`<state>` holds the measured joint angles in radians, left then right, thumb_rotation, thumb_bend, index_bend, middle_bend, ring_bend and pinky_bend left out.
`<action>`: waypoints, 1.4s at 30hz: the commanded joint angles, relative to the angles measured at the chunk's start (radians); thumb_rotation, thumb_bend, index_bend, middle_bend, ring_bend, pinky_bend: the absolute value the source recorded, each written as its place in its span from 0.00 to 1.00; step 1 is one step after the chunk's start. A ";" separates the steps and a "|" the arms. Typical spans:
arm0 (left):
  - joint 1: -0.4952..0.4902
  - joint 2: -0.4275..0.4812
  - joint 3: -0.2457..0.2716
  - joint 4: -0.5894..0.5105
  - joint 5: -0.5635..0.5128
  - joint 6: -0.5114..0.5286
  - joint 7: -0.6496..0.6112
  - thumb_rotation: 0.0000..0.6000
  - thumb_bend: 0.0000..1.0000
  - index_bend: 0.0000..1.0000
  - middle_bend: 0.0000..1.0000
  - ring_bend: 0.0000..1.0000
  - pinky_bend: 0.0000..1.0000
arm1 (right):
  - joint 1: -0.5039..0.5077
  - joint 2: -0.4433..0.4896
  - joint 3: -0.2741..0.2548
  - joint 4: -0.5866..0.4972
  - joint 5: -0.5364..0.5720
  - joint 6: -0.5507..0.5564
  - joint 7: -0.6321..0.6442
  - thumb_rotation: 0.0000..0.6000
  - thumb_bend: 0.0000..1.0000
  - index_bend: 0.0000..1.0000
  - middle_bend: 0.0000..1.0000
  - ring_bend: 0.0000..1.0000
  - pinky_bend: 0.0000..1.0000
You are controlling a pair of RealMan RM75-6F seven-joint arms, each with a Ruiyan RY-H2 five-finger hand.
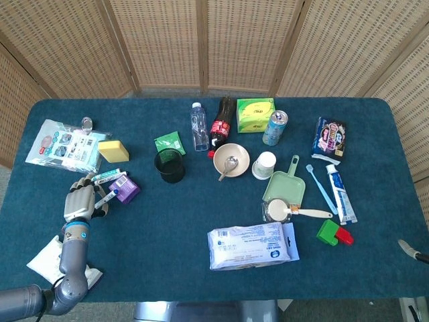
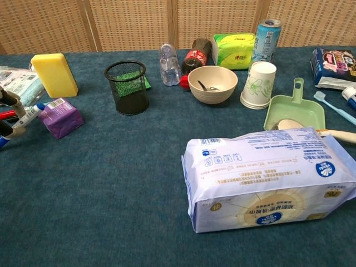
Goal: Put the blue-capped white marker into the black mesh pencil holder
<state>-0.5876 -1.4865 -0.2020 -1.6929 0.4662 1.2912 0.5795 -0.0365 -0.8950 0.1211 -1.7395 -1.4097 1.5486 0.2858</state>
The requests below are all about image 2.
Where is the white toothpaste tube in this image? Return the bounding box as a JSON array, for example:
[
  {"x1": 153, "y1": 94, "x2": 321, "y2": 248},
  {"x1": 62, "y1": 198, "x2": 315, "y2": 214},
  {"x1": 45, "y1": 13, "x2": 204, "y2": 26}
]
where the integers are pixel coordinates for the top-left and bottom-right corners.
[{"x1": 341, "y1": 85, "x2": 356, "y2": 110}]

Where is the blue white marker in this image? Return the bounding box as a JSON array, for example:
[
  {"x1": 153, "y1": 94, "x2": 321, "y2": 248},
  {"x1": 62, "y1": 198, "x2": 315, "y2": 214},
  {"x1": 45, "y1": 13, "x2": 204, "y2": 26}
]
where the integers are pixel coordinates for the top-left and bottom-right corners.
[{"x1": 0, "y1": 102, "x2": 46, "y2": 150}]

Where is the black mesh pen cup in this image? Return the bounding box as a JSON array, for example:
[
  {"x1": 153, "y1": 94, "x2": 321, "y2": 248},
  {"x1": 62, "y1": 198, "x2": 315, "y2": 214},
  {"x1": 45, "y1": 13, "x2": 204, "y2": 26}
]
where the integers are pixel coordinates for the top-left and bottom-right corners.
[{"x1": 104, "y1": 60, "x2": 150, "y2": 115}]

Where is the blue drink can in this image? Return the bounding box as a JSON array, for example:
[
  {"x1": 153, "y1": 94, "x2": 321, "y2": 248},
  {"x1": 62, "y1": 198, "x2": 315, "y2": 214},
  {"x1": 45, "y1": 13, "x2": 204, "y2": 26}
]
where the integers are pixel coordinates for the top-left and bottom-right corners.
[{"x1": 252, "y1": 18, "x2": 283, "y2": 63}]

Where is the light blue toothbrush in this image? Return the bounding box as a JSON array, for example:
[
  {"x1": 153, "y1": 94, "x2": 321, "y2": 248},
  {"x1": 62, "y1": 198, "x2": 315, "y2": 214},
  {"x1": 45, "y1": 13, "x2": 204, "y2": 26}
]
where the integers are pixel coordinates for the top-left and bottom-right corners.
[{"x1": 313, "y1": 91, "x2": 356, "y2": 126}]

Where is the dark blue sanitary pad pack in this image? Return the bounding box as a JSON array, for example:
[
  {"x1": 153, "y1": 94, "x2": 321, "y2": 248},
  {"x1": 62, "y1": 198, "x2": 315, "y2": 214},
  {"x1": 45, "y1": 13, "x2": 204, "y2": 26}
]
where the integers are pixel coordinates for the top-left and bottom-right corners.
[{"x1": 310, "y1": 47, "x2": 356, "y2": 86}]

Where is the teal tablecloth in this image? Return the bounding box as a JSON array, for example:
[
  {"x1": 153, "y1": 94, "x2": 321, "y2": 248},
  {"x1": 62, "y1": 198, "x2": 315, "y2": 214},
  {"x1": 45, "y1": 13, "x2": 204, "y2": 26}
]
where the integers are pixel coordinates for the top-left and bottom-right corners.
[{"x1": 0, "y1": 46, "x2": 356, "y2": 267}]

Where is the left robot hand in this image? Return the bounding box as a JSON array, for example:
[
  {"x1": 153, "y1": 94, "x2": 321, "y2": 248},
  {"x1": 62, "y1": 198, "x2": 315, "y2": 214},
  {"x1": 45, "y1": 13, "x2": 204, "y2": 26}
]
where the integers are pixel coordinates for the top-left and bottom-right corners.
[{"x1": 0, "y1": 85, "x2": 28, "y2": 140}]

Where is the bagged light blue cloth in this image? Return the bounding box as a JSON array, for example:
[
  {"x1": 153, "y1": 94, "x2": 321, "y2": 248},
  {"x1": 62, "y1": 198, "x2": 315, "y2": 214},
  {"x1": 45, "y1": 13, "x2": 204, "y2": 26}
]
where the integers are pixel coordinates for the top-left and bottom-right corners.
[{"x1": 0, "y1": 66, "x2": 45, "y2": 107}]

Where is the light green dustpan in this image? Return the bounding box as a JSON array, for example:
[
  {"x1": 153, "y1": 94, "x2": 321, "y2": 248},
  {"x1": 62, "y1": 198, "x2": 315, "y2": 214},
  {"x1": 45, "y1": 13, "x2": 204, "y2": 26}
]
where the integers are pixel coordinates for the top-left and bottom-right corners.
[{"x1": 263, "y1": 77, "x2": 326, "y2": 131}]

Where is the yellow sponge block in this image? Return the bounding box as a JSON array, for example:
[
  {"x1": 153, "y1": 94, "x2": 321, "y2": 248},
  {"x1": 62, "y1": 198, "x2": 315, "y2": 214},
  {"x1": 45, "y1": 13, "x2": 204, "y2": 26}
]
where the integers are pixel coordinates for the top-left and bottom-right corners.
[{"x1": 30, "y1": 53, "x2": 79, "y2": 98}]

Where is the green tissue pack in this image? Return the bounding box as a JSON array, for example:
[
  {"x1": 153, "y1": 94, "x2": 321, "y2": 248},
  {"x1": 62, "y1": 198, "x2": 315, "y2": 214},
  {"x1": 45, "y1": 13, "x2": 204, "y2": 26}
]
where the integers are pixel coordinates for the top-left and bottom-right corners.
[{"x1": 212, "y1": 33, "x2": 256, "y2": 71}]

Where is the purple tissue pack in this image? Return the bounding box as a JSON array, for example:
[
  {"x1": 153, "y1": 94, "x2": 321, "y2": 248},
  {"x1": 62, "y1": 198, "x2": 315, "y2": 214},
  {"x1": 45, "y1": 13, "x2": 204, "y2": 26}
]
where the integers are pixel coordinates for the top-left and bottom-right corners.
[{"x1": 37, "y1": 97, "x2": 85, "y2": 140}]

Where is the clear plastic bottle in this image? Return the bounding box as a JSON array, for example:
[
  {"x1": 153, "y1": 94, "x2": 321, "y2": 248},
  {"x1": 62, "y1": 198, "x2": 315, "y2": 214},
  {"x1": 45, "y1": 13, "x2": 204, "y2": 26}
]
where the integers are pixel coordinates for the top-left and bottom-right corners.
[{"x1": 159, "y1": 43, "x2": 182, "y2": 87}]

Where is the woven folding screen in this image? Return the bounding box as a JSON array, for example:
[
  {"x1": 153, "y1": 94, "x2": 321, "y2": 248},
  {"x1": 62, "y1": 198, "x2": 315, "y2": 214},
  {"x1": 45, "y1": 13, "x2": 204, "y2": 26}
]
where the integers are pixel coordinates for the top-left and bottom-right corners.
[{"x1": 0, "y1": 0, "x2": 356, "y2": 55}]

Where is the green scouring pad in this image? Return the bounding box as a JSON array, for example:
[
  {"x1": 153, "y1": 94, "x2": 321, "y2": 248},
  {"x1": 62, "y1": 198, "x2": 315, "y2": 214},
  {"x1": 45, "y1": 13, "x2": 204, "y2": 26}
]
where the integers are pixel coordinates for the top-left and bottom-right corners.
[{"x1": 115, "y1": 70, "x2": 152, "y2": 94}]

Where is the cola bottle red cap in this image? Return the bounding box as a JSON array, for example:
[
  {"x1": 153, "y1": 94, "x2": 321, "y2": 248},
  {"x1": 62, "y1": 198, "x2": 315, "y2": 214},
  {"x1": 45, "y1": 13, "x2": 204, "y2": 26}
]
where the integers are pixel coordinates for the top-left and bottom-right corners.
[{"x1": 180, "y1": 37, "x2": 214, "y2": 90}]

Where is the metal spoon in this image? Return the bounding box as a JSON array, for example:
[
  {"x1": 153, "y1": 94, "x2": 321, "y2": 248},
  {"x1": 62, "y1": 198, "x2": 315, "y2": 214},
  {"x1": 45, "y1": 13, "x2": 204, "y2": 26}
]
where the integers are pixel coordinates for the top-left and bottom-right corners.
[{"x1": 197, "y1": 80, "x2": 220, "y2": 92}]

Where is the large white blue wipes pack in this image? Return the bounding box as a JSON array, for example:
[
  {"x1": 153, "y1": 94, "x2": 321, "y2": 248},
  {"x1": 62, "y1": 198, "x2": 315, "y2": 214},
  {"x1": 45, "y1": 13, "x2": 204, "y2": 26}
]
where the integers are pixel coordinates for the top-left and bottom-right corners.
[{"x1": 181, "y1": 127, "x2": 356, "y2": 234}]

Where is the floral paper cup stack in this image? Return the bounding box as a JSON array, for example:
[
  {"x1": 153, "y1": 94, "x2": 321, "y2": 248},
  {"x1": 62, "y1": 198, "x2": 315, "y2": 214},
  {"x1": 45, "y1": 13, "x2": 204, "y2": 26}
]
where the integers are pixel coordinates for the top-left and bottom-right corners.
[{"x1": 240, "y1": 61, "x2": 278, "y2": 110}]

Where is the beige bowl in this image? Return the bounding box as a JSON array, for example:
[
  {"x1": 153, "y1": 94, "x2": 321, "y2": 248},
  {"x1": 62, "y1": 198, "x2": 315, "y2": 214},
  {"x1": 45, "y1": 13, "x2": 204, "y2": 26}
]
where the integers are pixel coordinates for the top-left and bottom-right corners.
[{"x1": 187, "y1": 66, "x2": 239, "y2": 105}]

